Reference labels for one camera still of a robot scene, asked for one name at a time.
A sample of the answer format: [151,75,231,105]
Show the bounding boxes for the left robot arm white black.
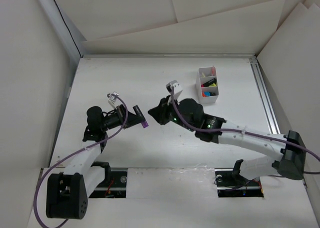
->
[46,104,147,219]

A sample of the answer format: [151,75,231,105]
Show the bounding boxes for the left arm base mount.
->
[89,161,128,198]

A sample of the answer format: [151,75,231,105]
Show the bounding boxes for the white compartment pen holder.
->
[195,66,219,105]

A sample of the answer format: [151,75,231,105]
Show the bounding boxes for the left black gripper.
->
[100,105,145,131]

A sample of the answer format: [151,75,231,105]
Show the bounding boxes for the pink clear pen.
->
[211,66,216,76]

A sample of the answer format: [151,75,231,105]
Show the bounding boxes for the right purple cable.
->
[169,86,320,191]

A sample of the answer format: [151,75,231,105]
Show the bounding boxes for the aluminium rail right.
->
[249,56,281,134]

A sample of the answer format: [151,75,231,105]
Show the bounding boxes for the purple tip black highlighter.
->
[133,105,146,124]

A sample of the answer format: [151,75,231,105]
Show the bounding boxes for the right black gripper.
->
[148,95,196,132]

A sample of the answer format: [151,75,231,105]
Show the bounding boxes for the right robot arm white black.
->
[148,97,306,185]

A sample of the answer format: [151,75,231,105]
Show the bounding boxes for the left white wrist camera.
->
[107,92,119,109]

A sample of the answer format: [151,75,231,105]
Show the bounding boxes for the pink cap black highlighter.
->
[201,80,215,87]

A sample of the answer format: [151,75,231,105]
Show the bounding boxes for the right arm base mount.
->
[214,159,264,198]

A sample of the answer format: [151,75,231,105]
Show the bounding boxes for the purple highlighter cap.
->
[142,121,149,128]

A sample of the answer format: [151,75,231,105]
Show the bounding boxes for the yellow cap black highlighter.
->
[201,78,217,87]

